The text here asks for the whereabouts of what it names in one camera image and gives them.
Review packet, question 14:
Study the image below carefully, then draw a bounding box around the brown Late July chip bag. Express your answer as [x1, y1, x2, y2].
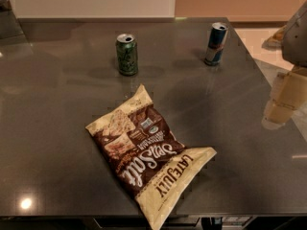
[86, 85, 216, 230]

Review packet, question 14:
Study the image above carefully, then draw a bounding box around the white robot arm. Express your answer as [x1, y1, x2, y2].
[262, 1, 307, 130]

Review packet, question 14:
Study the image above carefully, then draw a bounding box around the blue silver redbull can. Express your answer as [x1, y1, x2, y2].
[204, 22, 228, 66]

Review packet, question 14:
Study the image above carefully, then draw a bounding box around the green soda can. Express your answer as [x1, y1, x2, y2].
[116, 34, 138, 76]

